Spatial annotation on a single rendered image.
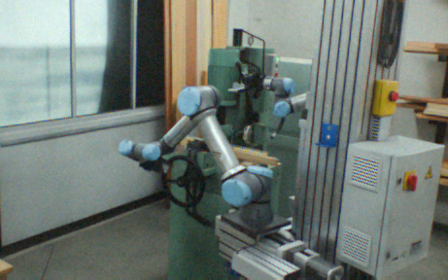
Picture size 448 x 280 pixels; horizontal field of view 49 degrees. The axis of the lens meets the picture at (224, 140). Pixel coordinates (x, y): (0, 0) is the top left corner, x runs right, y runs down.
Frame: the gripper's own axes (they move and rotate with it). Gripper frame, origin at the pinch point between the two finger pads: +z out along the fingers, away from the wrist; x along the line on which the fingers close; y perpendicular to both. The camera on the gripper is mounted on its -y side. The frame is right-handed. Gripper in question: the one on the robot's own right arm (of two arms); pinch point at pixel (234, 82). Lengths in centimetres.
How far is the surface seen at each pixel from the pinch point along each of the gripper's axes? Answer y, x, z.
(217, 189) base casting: -42, 42, 1
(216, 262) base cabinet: -78, 68, -1
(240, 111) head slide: -25.3, -3.1, 5.3
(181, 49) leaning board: -60, -97, 126
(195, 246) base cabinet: -73, 65, 14
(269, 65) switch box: -13.4, -32.3, -2.8
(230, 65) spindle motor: 5.3, -7.0, 4.7
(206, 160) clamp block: -24.3, 38.0, 4.5
